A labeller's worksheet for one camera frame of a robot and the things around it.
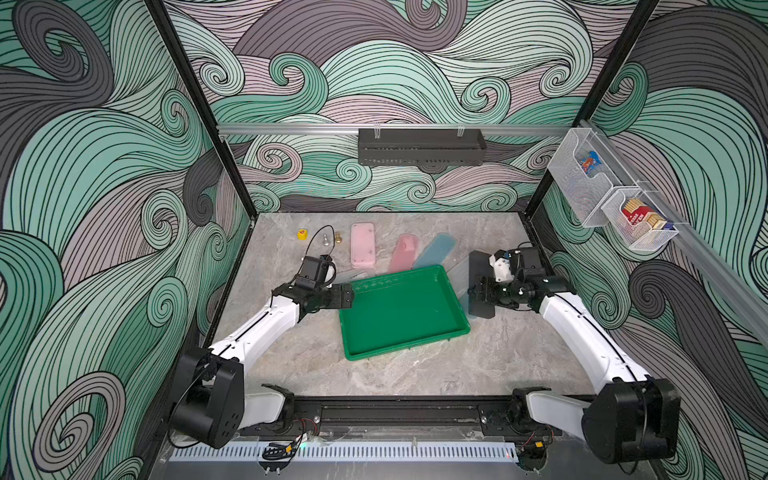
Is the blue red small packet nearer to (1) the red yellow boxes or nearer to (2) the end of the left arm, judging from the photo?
(1) the red yellow boxes

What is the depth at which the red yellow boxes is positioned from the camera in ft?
2.06

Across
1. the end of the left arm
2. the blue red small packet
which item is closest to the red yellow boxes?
the blue red small packet
